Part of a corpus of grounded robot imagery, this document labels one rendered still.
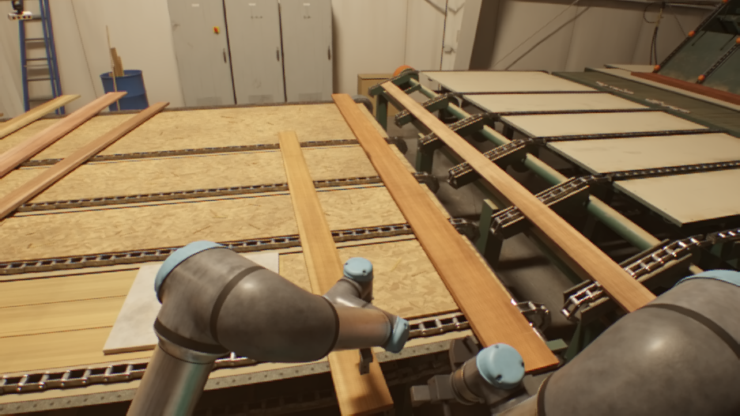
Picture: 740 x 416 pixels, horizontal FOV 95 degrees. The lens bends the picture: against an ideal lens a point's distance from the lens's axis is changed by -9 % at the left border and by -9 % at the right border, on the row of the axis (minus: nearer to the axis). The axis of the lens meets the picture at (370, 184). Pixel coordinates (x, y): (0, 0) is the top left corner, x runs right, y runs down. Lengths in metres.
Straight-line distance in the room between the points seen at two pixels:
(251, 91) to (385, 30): 2.63
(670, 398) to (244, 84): 6.38
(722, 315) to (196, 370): 0.59
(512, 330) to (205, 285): 1.15
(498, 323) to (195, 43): 5.88
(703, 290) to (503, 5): 7.81
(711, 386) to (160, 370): 0.59
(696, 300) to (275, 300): 0.44
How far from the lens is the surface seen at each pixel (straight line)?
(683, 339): 0.38
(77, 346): 1.71
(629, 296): 1.73
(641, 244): 2.13
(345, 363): 1.29
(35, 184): 3.00
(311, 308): 0.52
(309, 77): 6.46
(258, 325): 0.49
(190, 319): 0.55
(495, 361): 0.72
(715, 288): 0.46
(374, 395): 1.22
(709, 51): 7.20
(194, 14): 6.46
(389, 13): 7.22
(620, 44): 10.04
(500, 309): 1.53
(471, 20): 6.93
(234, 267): 0.53
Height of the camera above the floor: 1.91
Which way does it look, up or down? 27 degrees down
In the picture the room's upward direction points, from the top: 1 degrees clockwise
